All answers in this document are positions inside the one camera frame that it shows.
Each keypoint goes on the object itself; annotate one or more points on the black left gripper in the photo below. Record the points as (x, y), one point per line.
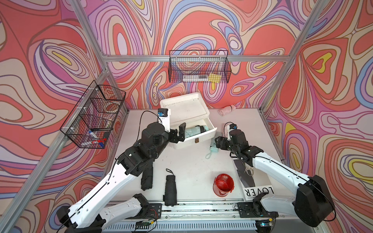
(175, 138)

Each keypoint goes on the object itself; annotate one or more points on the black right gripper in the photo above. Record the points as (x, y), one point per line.
(221, 141)

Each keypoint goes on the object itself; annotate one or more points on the white top drawer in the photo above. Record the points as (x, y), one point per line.
(202, 137)

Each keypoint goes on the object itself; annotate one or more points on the black umbrella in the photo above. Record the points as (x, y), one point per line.
(170, 196)
(147, 178)

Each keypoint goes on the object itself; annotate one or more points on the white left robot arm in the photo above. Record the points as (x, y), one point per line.
(91, 214)

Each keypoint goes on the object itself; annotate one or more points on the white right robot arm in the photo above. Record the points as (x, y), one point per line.
(310, 201)

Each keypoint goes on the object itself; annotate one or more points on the white drawer cabinet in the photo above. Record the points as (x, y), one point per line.
(187, 108)

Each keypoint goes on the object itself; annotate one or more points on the red metal bucket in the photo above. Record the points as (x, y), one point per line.
(223, 185)

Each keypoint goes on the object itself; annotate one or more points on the white LOVER book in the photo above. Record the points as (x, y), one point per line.
(252, 182)

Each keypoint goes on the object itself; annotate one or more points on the yellow item in basket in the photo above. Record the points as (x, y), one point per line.
(214, 78)

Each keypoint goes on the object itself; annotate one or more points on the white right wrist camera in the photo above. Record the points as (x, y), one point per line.
(228, 127)

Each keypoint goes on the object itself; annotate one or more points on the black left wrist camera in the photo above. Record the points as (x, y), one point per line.
(164, 118)

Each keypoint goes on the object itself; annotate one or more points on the black wire basket back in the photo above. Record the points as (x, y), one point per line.
(194, 66)

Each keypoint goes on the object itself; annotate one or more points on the black wire basket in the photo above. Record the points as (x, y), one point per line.
(92, 121)
(194, 66)

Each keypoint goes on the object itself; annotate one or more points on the black wire basket left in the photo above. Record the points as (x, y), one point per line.
(92, 121)

